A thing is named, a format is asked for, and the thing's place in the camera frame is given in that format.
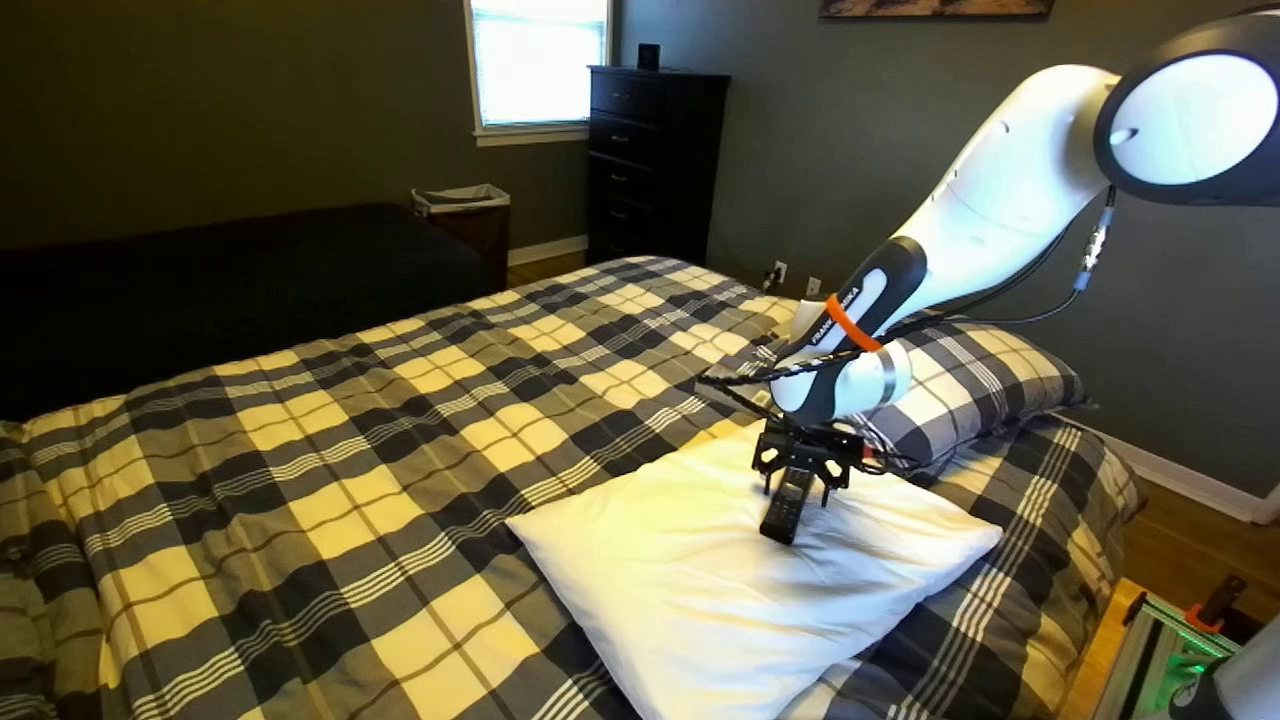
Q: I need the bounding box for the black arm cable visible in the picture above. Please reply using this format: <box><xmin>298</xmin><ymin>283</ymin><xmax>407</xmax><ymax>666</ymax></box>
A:
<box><xmin>984</xmin><ymin>185</ymin><xmax>1118</xmax><ymax>332</ymax></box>

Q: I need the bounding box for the framed wall picture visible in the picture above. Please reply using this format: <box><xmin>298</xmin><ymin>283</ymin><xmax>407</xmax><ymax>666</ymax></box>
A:
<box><xmin>817</xmin><ymin>0</ymin><xmax>1056</xmax><ymax>24</ymax></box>

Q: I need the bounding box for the yellow grey plaid comforter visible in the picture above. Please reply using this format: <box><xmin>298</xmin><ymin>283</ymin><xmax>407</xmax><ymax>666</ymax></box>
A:
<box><xmin>0</xmin><ymin>251</ymin><xmax>1150</xmax><ymax>720</ymax></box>

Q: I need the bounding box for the orange arm strap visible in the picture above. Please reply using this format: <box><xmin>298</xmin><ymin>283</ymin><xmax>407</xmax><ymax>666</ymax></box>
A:
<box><xmin>818</xmin><ymin>290</ymin><xmax>889</xmax><ymax>354</ymax></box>

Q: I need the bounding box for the black couch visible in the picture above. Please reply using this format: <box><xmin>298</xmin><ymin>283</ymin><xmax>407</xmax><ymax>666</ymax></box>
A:
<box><xmin>0</xmin><ymin>199</ymin><xmax>500</xmax><ymax>425</ymax></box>

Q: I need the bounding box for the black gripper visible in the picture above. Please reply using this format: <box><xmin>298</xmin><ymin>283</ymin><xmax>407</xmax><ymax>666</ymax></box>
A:
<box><xmin>748</xmin><ymin>411</ymin><xmax>856</xmax><ymax>545</ymax></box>

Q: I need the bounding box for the black remote control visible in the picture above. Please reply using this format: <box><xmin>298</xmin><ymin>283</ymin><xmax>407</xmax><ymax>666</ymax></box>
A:
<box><xmin>762</xmin><ymin>471</ymin><xmax>817</xmax><ymax>549</ymax></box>

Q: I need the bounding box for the yellow grey plaid pillow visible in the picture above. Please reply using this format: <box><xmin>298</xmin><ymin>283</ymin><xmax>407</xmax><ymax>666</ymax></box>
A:
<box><xmin>850</xmin><ymin>316</ymin><xmax>1092</xmax><ymax>481</ymax></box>

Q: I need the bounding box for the plain white pillow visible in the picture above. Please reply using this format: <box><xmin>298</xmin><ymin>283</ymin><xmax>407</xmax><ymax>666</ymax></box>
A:
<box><xmin>505</xmin><ymin>425</ymin><xmax>1009</xmax><ymax>720</ymax></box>

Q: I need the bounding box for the teal and wood frame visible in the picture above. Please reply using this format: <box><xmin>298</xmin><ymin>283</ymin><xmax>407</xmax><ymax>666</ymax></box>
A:
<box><xmin>1056</xmin><ymin>574</ymin><xmax>1242</xmax><ymax>720</ymax></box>

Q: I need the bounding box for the black dresser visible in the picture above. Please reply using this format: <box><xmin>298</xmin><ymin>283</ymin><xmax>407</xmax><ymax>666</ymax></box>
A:
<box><xmin>585</xmin><ymin>58</ymin><xmax>734</xmax><ymax>273</ymax></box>

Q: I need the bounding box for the bright window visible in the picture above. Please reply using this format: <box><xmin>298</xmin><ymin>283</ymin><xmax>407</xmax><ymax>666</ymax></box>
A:
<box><xmin>458</xmin><ymin>0</ymin><xmax>621</xmax><ymax>150</ymax></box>

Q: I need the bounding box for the grey plastic housing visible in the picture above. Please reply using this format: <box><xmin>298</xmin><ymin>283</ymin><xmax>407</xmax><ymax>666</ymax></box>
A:
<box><xmin>1206</xmin><ymin>613</ymin><xmax>1280</xmax><ymax>720</ymax></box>

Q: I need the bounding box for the brown hamper with cloth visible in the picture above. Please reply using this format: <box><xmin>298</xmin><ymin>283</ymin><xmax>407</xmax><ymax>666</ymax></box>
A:
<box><xmin>407</xmin><ymin>178</ymin><xmax>515</xmax><ymax>290</ymax></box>

